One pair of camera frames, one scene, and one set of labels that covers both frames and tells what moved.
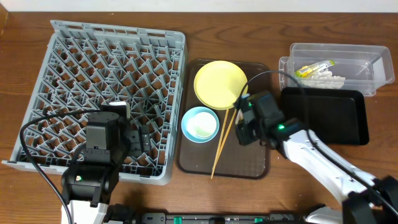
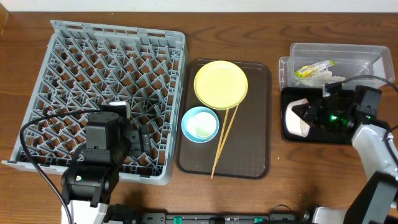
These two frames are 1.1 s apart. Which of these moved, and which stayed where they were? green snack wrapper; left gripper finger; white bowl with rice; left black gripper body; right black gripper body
Moved: right black gripper body; white bowl with rice
Stayed: left black gripper body; left gripper finger; green snack wrapper
